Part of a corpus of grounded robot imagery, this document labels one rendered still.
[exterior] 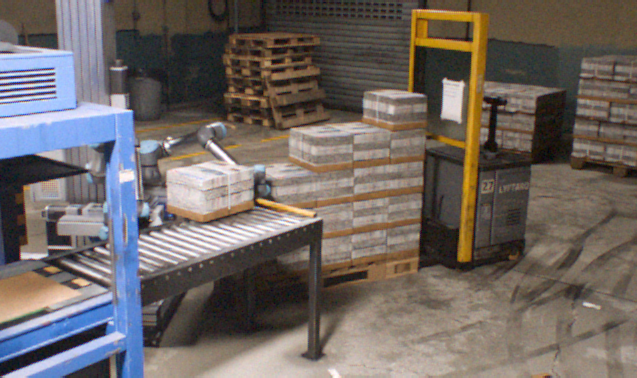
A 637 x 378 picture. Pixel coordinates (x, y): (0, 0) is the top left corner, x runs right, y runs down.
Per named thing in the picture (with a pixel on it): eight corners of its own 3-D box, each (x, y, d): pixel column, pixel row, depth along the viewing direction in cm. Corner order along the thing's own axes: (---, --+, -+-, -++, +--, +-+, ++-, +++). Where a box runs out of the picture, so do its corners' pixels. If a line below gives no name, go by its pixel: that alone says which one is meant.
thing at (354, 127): (324, 125, 525) (324, 124, 525) (358, 123, 539) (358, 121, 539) (352, 134, 494) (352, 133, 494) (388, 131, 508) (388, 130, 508)
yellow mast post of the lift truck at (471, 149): (453, 258, 549) (470, 12, 505) (463, 256, 554) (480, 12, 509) (461, 262, 542) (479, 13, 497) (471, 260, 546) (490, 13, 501)
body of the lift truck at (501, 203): (416, 242, 612) (421, 146, 591) (467, 233, 638) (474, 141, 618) (473, 270, 554) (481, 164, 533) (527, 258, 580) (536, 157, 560)
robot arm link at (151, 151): (134, 163, 464) (133, 142, 460) (148, 159, 475) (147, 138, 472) (150, 166, 459) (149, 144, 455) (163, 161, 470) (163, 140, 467)
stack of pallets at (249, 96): (274, 111, 1258) (275, 32, 1225) (320, 117, 1206) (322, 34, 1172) (220, 121, 1153) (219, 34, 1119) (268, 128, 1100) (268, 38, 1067)
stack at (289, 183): (212, 289, 509) (210, 170, 488) (356, 261, 566) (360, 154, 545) (235, 310, 477) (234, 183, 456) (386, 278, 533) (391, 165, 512)
